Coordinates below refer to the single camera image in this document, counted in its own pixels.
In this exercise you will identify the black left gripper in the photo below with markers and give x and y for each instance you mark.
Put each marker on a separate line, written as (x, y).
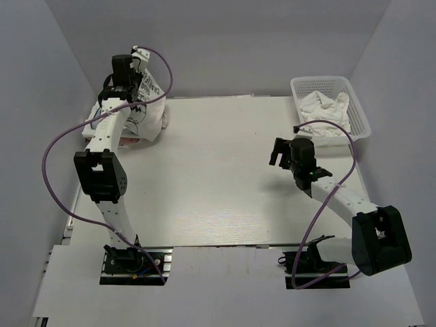
(138, 75)

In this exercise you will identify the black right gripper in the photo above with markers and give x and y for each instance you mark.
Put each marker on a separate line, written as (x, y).
(281, 146)

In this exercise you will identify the white green Charlie Brown shirt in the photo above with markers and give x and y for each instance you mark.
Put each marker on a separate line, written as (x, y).
(147, 122)

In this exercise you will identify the pink shirt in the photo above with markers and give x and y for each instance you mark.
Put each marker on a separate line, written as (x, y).
(128, 141)

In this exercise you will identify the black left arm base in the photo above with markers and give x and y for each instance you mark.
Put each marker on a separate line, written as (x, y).
(129, 267)

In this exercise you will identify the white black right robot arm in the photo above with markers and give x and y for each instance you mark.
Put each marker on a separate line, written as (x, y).
(378, 240)

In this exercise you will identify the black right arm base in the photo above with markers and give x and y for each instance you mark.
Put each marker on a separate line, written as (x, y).
(310, 267)

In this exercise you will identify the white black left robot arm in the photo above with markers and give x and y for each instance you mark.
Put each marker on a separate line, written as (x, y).
(100, 172)

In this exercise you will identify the white crumpled shirt in basket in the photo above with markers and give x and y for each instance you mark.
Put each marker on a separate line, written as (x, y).
(317, 106)

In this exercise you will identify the white plastic basket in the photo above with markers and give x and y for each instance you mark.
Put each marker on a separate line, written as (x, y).
(331, 86)

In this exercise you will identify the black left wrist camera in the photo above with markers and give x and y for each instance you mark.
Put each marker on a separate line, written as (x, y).
(129, 69)

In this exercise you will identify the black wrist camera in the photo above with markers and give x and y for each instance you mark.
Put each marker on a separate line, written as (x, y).
(129, 69)
(302, 150)

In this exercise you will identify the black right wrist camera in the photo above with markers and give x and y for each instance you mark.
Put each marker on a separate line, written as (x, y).
(302, 150)

